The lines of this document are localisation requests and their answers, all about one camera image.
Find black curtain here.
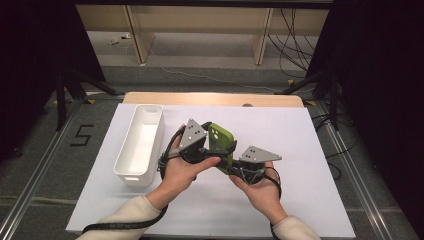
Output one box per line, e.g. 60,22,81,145
0,0,107,161
306,0,424,231

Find light wooden shelf unit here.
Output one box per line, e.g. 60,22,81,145
75,4,331,66

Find person's right hand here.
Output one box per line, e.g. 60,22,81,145
229,161,284,216

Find thin white floor cable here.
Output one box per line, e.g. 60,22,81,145
146,49,318,95

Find white plastic storage bin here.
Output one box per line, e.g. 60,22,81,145
113,103,165,187

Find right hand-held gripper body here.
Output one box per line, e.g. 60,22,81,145
234,145,283,186

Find white table sheet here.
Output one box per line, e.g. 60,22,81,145
65,103,357,239

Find green cartoon phone case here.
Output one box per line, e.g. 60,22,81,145
207,122,236,176

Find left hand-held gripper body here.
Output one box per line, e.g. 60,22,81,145
178,118,231,165

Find bundle of black cables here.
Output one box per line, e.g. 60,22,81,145
268,8,318,79

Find person's left hand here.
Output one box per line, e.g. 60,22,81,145
159,124,222,198

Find black tripod stand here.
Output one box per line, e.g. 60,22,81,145
54,68,126,132
274,68,341,132

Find black floor cables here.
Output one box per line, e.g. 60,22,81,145
312,113,358,181

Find light wooden table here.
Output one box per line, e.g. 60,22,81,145
122,91,305,108

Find aluminium floor rail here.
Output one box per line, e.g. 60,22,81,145
315,100,396,240
0,99,85,240

